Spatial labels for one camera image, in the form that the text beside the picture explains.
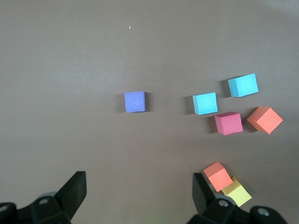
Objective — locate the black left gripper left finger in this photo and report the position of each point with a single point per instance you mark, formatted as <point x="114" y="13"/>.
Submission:
<point x="72" y="193"/>

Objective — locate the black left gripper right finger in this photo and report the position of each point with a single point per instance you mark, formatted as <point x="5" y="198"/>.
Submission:
<point x="202" y="198"/>

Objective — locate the orange foam cube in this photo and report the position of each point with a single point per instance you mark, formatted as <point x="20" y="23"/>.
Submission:
<point x="265" y="120"/>
<point x="218" y="177"/>

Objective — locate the yellow foam cube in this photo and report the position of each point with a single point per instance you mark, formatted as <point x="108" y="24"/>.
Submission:
<point x="238" y="194"/>

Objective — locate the red foam cube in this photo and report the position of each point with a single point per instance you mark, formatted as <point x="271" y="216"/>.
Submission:
<point x="229" y="123"/>

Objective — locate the cyan foam cube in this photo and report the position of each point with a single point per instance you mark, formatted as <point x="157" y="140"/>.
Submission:
<point x="205" y="103"/>
<point x="244" y="85"/>

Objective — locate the purple foam cube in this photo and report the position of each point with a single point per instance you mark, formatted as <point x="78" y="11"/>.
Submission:
<point x="135" y="102"/>

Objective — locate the brown table mat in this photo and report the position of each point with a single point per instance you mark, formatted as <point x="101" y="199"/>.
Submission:
<point x="70" y="70"/>

